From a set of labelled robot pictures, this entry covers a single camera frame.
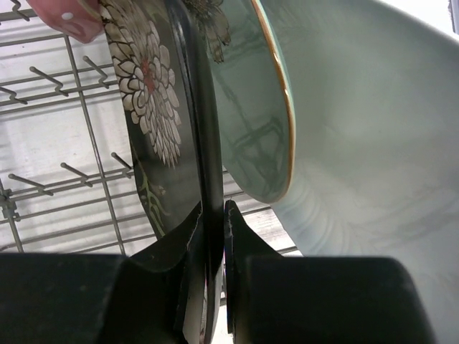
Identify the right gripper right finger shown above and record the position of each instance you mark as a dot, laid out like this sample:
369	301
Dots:
277	299

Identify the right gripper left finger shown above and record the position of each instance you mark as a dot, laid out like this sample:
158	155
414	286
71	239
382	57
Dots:
100	297

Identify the white oval plate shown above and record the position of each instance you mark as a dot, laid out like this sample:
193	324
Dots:
376	111

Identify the dark square floral plate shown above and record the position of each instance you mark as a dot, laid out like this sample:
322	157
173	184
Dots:
168	98

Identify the pink polka dot plate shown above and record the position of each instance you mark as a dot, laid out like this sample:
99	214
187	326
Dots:
75	18

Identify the mint green flower plate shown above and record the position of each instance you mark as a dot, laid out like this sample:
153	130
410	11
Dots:
255	106

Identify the grey wire dish rack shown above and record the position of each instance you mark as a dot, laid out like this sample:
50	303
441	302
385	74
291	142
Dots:
66	179

